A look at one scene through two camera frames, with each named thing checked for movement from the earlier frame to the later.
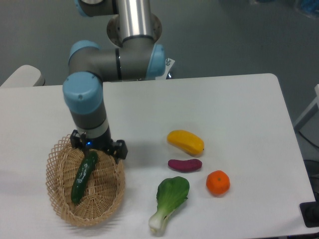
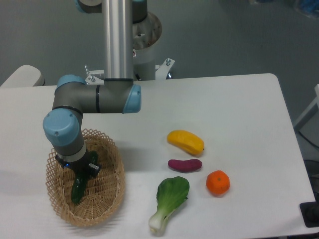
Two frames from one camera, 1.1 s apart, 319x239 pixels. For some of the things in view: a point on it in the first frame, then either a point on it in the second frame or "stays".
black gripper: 104,143 to 80,166
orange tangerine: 218,182 stays
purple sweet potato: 185,165 stays
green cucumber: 87,166 stays
